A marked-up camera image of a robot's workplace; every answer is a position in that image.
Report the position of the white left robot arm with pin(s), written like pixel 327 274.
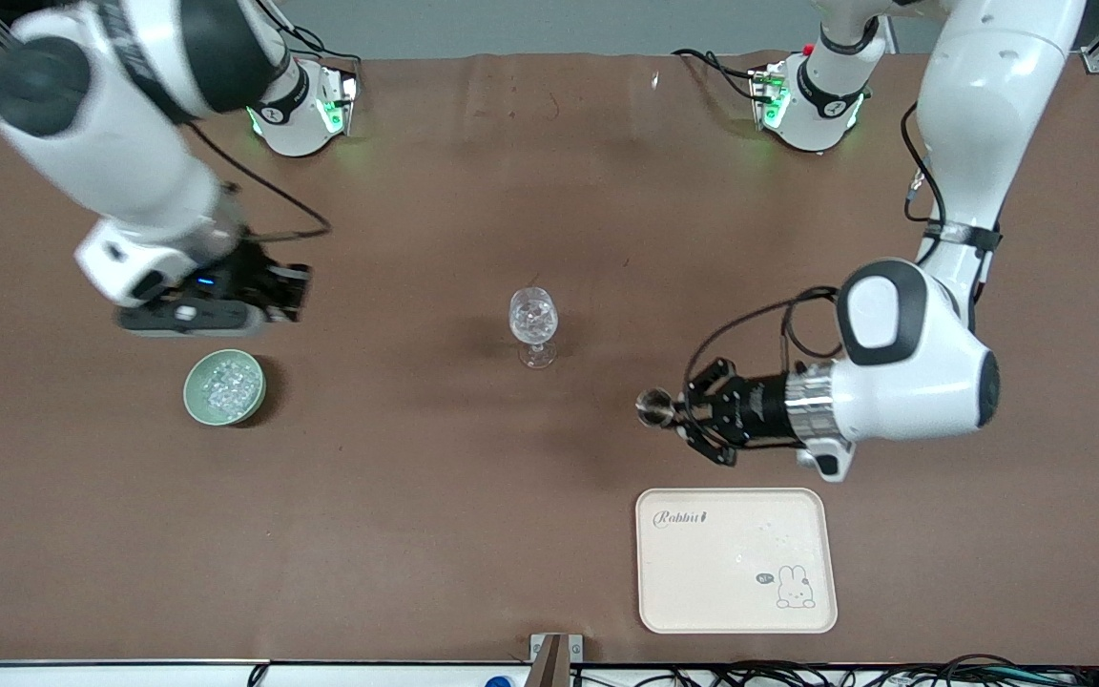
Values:
pixel 893 382

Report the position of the brown table cover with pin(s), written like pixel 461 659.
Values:
pixel 416 525

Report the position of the cream rabbit print tray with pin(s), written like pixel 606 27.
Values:
pixel 721 572

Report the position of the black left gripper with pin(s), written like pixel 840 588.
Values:
pixel 761 402

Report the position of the pile of clear ice cubes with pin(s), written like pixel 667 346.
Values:
pixel 230 386

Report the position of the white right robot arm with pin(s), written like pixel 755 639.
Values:
pixel 120 143

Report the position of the small blue object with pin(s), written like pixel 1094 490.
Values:
pixel 501 681

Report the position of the green ceramic bowl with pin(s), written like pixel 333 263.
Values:
pixel 194 398

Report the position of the metal camera post bracket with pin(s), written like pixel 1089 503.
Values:
pixel 549 663

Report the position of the clear wine glass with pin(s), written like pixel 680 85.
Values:
pixel 533 320

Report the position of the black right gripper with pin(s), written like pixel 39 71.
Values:
pixel 259 276

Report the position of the silver metal jigger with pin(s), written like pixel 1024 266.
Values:
pixel 654 405

